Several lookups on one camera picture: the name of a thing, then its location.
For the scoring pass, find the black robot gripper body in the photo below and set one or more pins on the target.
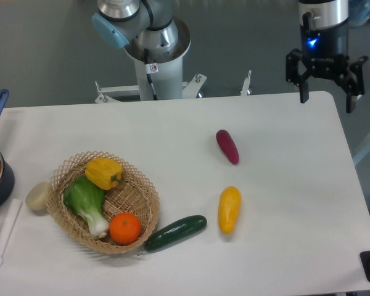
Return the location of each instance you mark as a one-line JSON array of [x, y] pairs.
[[324, 51]]

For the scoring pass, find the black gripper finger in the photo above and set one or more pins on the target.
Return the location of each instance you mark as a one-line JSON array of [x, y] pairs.
[[293, 58], [350, 78]]

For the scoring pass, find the yellow mango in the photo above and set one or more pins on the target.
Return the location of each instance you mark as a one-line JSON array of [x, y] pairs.
[[228, 209]]

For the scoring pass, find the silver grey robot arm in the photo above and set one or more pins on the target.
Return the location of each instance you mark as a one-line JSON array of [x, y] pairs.
[[147, 30]]

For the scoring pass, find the purple sweet potato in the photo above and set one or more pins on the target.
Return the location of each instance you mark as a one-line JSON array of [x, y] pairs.
[[227, 146]]

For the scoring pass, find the green cucumber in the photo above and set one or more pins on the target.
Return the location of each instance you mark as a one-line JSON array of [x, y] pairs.
[[175, 232]]

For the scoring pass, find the woven wicker basket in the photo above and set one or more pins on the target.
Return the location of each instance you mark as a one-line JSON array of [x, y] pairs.
[[135, 194]]

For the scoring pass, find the yellow bell pepper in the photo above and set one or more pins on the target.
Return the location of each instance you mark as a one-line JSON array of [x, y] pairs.
[[105, 173]]

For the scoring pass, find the orange fruit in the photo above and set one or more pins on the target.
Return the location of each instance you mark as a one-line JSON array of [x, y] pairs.
[[125, 228]]

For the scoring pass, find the green bok choy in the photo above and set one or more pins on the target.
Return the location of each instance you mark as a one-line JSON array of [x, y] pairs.
[[86, 200]]

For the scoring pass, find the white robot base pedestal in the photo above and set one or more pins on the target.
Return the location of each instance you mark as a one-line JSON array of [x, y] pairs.
[[155, 82]]

